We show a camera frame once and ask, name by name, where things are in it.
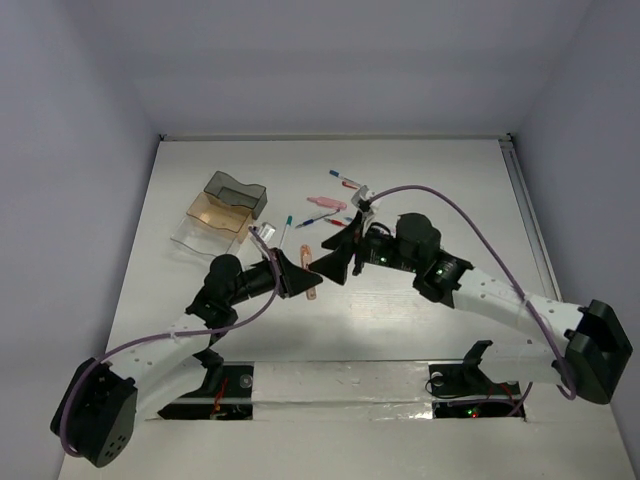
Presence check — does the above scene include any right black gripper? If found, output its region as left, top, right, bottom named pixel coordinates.
left=308, top=210, right=422, bottom=284

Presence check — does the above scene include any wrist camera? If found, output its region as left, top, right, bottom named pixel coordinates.
left=351, top=185, right=380, bottom=227
left=248, top=222, right=276, bottom=248

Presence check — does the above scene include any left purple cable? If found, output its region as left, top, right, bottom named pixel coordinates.
left=59, top=227, right=280, bottom=457

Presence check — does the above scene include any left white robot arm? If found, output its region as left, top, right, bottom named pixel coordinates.
left=50, top=248, right=323, bottom=468

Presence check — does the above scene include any pink highlighter marker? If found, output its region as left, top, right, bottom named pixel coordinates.
left=307, top=196, right=347, bottom=211

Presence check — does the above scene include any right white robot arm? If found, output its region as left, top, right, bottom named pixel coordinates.
left=309, top=213, right=633, bottom=404

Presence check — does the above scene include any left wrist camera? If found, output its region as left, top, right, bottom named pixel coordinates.
left=248, top=222, right=276, bottom=248

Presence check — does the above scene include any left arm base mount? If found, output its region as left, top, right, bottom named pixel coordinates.
left=157, top=363, right=254, bottom=421

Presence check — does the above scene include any aluminium side rail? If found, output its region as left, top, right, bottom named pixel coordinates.
left=498, top=136, right=563, bottom=300

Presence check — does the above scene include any blue ballpoint pen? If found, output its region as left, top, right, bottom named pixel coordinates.
left=295, top=213, right=333, bottom=229

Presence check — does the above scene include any blue capped white pen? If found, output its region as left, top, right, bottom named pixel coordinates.
left=329, top=170, right=360, bottom=185

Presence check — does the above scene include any teal capped white pen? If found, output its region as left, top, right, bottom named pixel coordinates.
left=278, top=215, right=293, bottom=250

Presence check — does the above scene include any orange highlighter marker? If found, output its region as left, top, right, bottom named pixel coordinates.
left=300, top=244, right=317, bottom=301

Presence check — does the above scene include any clear plastic container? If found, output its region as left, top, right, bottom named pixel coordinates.
left=170, top=215, right=241, bottom=259

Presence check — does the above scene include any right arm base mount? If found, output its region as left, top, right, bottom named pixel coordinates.
left=425, top=340, right=526, bottom=420

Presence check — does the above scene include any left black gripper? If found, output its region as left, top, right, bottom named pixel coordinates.
left=226, top=247, right=320, bottom=306

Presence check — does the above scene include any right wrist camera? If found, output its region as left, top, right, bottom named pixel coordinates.
left=351, top=185, right=380, bottom=227

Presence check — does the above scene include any red gel pen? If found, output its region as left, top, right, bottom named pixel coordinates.
left=323, top=218, right=348, bottom=228

